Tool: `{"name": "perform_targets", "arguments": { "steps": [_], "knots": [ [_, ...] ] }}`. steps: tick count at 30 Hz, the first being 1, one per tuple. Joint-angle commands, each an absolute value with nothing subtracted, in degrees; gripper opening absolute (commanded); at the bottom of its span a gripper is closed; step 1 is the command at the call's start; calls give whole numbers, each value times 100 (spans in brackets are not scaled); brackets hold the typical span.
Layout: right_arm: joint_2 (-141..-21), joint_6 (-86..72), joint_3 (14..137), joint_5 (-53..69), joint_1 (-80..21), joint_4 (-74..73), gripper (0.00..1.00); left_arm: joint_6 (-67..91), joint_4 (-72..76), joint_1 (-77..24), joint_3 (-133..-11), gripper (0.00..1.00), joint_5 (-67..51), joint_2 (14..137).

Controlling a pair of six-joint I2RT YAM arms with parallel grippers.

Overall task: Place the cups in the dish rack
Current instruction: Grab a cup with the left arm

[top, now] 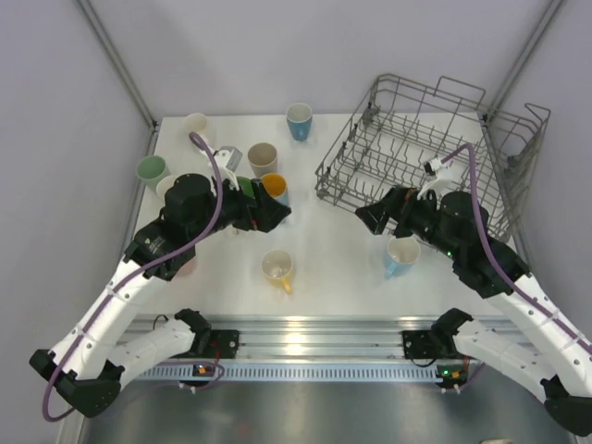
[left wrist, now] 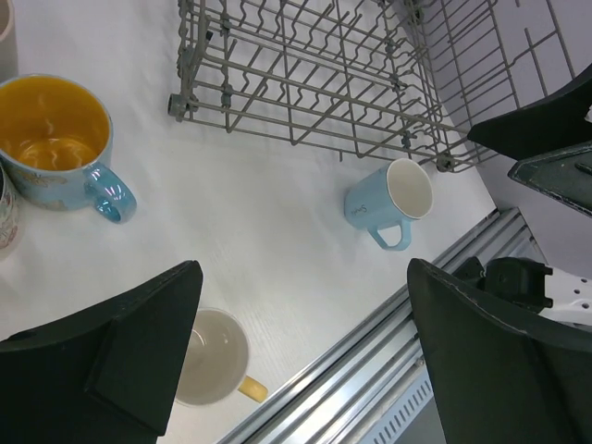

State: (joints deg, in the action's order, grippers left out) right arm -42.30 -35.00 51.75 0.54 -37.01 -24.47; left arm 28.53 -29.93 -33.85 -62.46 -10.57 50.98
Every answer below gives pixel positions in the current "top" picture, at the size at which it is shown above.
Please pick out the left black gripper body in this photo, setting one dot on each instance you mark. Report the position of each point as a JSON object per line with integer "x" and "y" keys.
{"x": 235, "y": 210}

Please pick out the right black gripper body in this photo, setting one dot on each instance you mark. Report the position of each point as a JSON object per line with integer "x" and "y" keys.
{"x": 418, "y": 216}

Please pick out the blue butterfly mug orange inside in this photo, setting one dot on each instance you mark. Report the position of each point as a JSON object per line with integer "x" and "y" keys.
{"x": 276, "y": 186}

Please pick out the yellow mug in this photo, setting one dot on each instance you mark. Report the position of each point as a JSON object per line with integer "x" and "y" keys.
{"x": 278, "y": 269}

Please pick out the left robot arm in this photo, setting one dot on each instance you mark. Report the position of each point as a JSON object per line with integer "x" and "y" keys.
{"x": 88, "y": 368}

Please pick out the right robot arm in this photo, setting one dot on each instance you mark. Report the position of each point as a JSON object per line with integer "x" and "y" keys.
{"x": 558, "y": 371}

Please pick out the light blue mug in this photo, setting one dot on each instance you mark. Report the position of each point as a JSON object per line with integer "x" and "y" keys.
{"x": 401, "y": 254}

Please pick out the beige tumbler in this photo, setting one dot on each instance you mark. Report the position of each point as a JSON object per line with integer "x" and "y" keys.
{"x": 263, "y": 159}

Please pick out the pale yellow-green mug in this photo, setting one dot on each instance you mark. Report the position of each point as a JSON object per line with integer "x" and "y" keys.
{"x": 164, "y": 185}

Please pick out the pink mug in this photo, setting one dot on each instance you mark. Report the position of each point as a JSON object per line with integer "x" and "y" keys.
{"x": 188, "y": 268}

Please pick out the green tumbler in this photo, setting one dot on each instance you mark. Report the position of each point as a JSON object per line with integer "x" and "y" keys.
{"x": 151, "y": 170}

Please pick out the white mug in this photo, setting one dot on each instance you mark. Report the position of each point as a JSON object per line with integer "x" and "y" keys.
{"x": 203, "y": 126}

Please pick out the dark blue mug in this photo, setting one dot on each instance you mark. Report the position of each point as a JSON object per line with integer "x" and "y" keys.
{"x": 299, "y": 119}

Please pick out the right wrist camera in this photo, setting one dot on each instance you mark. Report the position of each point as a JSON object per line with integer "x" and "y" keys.
{"x": 439, "y": 177}

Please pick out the grey wire dish rack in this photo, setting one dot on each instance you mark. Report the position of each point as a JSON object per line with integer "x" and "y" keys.
{"x": 401, "y": 124}

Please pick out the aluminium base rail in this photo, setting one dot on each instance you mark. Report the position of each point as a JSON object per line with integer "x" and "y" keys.
{"x": 319, "y": 338}

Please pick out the perforated cable tray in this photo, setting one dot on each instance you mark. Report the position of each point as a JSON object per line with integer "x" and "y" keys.
{"x": 246, "y": 372}

